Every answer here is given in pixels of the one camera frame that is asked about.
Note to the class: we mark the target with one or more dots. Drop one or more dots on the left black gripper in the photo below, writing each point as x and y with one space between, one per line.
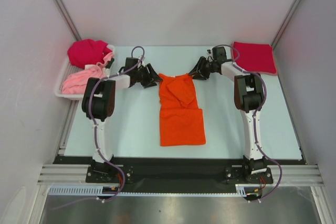
151 77

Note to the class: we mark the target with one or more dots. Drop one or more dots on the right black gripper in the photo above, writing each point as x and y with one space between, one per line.
199 70

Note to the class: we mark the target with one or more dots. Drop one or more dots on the orange t shirt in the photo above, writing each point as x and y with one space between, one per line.
181 119

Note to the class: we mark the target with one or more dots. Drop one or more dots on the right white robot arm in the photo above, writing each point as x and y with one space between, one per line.
249 97

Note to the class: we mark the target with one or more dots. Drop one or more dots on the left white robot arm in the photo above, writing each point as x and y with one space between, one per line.
98 105

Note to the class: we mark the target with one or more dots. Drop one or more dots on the folded red t shirt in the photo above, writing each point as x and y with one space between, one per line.
254 57

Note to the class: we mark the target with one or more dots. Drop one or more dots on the folded pink t shirt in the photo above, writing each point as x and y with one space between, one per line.
275 73

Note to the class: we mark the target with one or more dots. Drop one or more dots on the crumpled magenta t shirt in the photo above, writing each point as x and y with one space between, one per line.
88 52

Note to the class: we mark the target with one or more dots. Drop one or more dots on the crumpled pink t shirt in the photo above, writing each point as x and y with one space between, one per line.
76 83

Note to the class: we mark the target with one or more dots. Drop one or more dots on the white plastic basket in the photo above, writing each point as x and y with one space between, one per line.
68 69

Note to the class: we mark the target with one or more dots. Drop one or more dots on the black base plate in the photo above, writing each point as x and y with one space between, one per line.
172 175

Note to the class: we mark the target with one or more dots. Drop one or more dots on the white slotted cable duct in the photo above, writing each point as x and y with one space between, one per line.
105 191

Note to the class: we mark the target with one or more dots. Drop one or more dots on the aluminium frame rail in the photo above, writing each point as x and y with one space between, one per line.
292 175

